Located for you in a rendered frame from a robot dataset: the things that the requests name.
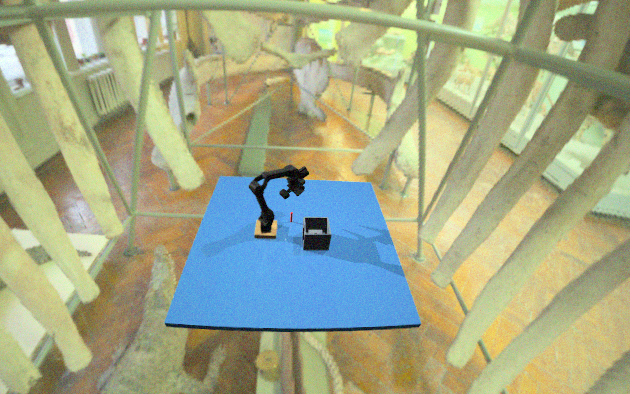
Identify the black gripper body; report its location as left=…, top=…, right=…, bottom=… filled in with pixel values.
left=279, top=178, right=305, bottom=199

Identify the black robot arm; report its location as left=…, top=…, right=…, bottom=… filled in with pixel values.
left=249, top=164, right=309, bottom=234

